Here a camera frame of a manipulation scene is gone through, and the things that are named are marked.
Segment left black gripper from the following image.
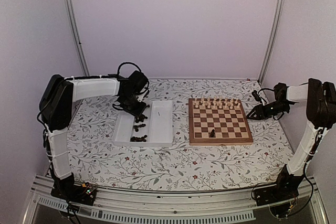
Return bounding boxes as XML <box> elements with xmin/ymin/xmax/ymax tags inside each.
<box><xmin>120</xmin><ymin>93</ymin><xmax>146</xmax><ymax>118</ymax></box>

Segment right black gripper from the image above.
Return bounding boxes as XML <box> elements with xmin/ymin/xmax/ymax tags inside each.
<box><xmin>247</xmin><ymin>101</ymin><xmax>289</xmax><ymax>121</ymax></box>

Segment wooden chess board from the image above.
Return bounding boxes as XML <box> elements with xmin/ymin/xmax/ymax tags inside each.
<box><xmin>188</xmin><ymin>98</ymin><xmax>253</xmax><ymax>146</ymax></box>

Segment white plastic tray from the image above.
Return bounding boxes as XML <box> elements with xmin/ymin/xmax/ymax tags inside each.
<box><xmin>112</xmin><ymin>100</ymin><xmax>173</xmax><ymax>148</ymax></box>

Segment dark chess piece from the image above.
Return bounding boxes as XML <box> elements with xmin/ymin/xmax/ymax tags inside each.
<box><xmin>209</xmin><ymin>129</ymin><xmax>215</xmax><ymax>138</ymax></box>

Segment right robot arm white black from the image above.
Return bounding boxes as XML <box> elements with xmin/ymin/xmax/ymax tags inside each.
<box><xmin>247</xmin><ymin>78</ymin><xmax>335</xmax><ymax>201</ymax></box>

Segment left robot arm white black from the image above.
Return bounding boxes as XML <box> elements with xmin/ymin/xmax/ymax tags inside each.
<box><xmin>39</xmin><ymin>70</ymin><xmax>149</xmax><ymax>200</ymax></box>

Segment dark chess pieces in tray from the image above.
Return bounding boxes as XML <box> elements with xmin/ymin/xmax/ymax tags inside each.
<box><xmin>130</xmin><ymin>114</ymin><xmax>149</xmax><ymax>143</ymax></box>

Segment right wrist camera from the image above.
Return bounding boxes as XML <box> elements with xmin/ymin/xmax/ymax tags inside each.
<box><xmin>251</xmin><ymin>90</ymin><xmax>262</xmax><ymax>102</ymax></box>

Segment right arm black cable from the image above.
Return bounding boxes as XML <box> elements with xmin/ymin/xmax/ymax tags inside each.
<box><xmin>256</xmin><ymin>87</ymin><xmax>276</xmax><ymax>104</ymax></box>

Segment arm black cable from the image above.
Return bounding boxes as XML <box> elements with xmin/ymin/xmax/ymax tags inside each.
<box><xmin>116</xmin><ymin>61</ymin><xmax>144</xmax><ymax>78</ymax></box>
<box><xmin>256</xmin><ymin>87</ymin><xmax>276</xmax><ymax>104</ymax></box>

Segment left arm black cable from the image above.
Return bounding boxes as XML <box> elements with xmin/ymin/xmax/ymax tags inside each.
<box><xmin>116</xmin><ymin>61</ymin><xmax>144</xmax><ymax>78</ymax></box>

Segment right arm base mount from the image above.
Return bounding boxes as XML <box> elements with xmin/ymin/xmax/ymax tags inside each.
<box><xmin>251</xmin><ymin>185</ymin><xmax>299</xmax><ymax>219</ymax></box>

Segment aluminium front rail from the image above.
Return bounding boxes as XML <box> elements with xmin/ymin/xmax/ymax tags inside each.
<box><xmin>21</xmin><ymin>175</ymin><xmax>335</xmax><ymax>223</ymax></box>

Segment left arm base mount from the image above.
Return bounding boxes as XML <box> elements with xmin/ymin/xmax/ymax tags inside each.
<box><xmin>51</xmin><ymin>180</ymin><xmax>97</xmax><ymax>206</ymax></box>

